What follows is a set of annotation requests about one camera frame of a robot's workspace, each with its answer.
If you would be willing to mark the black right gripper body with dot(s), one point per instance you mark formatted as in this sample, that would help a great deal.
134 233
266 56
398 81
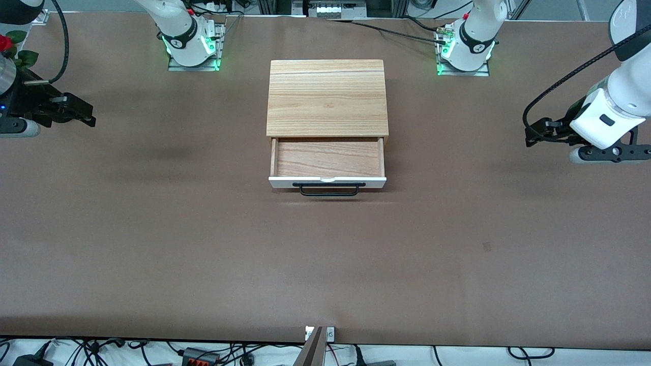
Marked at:
31 99

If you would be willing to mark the wooden drawer with white front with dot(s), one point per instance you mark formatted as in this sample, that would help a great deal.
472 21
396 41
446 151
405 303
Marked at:
328 157

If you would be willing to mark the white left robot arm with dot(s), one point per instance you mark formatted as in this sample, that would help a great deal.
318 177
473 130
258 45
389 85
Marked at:
475 35

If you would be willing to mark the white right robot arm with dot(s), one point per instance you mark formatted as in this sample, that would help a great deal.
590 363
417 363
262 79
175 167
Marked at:
178 30

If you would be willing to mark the light wooden drawer cabinet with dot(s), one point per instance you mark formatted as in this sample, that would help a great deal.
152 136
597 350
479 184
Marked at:
328 96

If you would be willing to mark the red rose with green leaves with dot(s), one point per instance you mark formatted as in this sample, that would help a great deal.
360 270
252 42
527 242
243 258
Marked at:
5 43

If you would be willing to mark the black power adapter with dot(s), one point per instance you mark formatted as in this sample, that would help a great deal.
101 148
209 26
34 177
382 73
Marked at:
30 362

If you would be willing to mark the grey power strip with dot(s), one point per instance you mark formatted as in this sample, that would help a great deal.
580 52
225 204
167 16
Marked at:
330 10

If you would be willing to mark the black and orange power device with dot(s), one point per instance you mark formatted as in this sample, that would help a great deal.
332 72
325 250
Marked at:
201 358

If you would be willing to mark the aluminium frame profile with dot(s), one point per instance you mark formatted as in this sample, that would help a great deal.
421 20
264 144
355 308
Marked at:
45 18

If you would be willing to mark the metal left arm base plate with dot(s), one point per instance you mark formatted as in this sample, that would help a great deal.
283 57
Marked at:
463 72

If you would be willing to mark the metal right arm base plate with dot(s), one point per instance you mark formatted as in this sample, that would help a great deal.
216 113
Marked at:
193 67

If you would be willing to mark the brown wooden post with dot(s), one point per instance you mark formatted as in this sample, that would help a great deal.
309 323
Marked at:
313 353

